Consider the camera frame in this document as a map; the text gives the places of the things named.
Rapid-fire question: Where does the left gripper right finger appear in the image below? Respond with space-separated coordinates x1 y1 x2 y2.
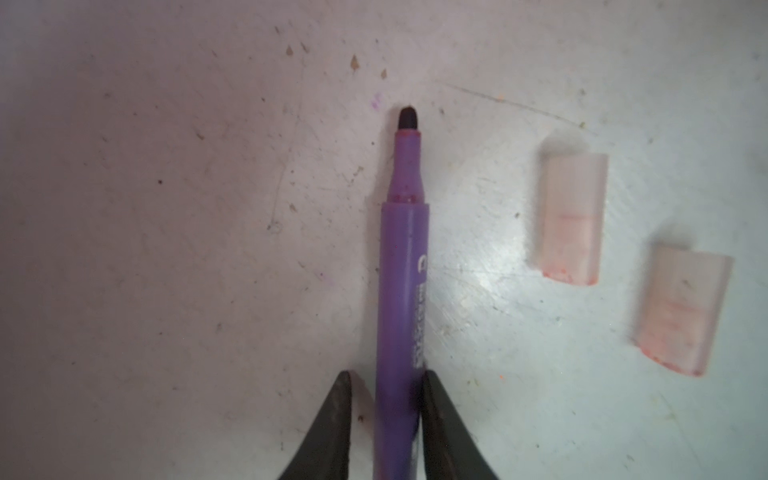
420 370 498 480

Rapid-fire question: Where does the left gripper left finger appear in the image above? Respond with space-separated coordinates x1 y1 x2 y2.
279 371 353 480

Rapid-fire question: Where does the purple pen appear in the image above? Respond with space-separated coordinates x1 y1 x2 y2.
373 106 430 479

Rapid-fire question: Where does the clear pen cap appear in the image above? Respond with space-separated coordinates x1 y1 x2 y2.
538 153 609 286
634 245 734 377

